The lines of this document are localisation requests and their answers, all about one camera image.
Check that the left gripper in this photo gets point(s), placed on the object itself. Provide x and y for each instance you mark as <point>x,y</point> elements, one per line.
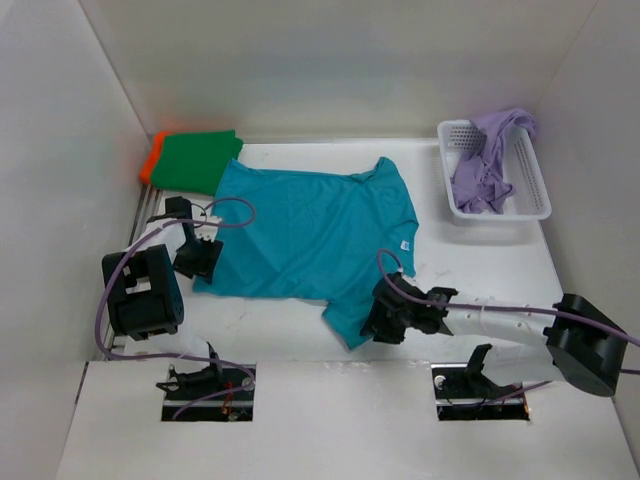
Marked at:
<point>205,262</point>

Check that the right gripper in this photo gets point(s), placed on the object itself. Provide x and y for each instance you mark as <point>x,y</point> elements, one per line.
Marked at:
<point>382,321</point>

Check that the teal t shirt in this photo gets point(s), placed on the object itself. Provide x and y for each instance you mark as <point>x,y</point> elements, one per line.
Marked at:
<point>312,236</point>

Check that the green t shirt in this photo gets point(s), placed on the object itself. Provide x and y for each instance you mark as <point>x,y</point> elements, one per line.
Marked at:
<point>195,162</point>

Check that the orange t shirt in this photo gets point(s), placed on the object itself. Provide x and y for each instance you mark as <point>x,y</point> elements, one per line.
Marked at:
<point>153,157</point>

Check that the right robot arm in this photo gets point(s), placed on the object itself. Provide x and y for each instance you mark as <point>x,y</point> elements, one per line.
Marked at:
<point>574,342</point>

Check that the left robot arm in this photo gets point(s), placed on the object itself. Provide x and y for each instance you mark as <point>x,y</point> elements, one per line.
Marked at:
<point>176,227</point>

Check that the lilac t shirt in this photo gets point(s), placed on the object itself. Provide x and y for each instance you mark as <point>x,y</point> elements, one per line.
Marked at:
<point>478,183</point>

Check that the white laundry basket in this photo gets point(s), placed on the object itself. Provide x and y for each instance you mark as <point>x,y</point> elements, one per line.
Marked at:
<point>530,203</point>

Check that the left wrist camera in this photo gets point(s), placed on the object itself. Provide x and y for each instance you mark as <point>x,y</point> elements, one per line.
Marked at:
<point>208,229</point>

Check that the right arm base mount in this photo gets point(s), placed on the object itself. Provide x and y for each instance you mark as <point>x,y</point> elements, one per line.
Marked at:
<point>463,393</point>

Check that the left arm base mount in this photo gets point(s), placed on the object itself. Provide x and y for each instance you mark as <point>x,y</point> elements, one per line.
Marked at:
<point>210,395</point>

